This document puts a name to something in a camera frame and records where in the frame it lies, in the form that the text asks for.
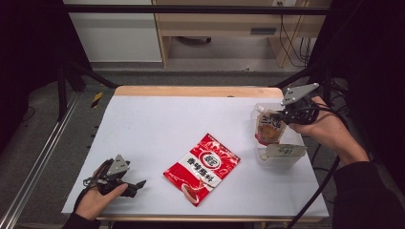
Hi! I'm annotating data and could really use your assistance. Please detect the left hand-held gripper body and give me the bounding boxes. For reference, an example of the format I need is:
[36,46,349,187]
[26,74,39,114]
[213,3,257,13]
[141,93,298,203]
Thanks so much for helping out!
[95,154,132,197]

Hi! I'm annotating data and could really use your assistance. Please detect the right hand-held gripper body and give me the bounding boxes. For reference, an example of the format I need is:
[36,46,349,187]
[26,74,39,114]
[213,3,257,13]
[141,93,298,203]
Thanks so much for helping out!
[280,82,321,126]

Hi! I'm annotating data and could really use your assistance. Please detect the spouted sauce pouch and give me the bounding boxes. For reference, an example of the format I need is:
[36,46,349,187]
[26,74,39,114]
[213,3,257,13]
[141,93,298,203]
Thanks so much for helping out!
[253,104,288,147]

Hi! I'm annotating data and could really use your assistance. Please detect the green and gold food pouch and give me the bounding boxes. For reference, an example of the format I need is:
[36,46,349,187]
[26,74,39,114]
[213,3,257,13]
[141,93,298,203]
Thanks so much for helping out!
[259,143,309,162]

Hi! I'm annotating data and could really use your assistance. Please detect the clear plastic container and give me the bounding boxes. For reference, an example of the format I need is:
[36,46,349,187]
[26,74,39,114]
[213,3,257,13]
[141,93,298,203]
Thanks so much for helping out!
[249,102,308,170]

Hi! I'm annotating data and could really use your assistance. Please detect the person's right hand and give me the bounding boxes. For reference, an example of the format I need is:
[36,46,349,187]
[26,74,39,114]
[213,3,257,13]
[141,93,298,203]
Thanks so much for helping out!
[288,95,358,155]

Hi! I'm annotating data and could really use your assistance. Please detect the person's left hand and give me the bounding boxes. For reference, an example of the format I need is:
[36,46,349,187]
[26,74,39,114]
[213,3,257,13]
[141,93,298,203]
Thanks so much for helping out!
[75,158,129,221]

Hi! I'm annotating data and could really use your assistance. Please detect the red and white seasoning packet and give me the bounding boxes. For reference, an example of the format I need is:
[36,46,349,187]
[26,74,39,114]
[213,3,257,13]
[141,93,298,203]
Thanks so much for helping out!
[162,133,242,208]

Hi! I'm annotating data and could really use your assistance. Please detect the white table mat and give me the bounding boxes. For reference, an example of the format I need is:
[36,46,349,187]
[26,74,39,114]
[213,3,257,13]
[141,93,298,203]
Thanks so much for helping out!
[61,94,330,219]

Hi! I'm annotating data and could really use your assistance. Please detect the yellow and black tape strip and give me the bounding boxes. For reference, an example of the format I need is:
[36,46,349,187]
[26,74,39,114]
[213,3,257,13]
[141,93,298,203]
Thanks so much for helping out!
[91,92,104,109]

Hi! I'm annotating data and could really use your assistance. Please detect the black curtain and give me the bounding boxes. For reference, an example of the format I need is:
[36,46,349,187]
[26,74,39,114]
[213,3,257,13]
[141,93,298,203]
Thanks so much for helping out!
[308,0,405,185]
[0,0,94,154]

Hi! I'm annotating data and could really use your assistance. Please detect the wooden table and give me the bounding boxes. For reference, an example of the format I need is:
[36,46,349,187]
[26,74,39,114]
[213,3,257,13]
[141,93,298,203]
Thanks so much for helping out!
[68,85,323,223]

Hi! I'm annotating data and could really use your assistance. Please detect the light wooden desk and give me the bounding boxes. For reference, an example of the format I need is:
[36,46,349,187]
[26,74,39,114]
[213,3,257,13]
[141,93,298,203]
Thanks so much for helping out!
[152,0,334,69]

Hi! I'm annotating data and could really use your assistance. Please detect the white cabinet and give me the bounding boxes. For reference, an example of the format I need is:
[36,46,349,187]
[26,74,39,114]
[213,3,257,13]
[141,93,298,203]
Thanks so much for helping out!
[62,0,164,64]

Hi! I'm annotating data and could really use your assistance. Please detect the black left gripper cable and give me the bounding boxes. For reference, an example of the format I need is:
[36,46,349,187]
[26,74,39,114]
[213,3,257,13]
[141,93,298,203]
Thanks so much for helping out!
[82,157,115,194]

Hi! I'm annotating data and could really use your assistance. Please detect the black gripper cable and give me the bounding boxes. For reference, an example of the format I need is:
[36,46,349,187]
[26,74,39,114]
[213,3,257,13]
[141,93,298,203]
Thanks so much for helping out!
[286,100,351,229]
[82,157,115,194]

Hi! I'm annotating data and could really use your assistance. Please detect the black hanging cables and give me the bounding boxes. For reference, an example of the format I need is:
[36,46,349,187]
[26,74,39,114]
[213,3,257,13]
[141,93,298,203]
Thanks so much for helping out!
[278,1,312,69]

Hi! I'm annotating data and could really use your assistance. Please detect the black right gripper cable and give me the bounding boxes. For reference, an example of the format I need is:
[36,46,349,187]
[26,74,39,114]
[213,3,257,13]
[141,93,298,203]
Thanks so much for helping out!
[286,100,351,229]

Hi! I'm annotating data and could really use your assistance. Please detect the black horizontal frame bar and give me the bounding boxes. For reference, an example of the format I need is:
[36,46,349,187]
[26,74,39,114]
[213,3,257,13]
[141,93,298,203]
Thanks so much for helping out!
[62,4,332,16]

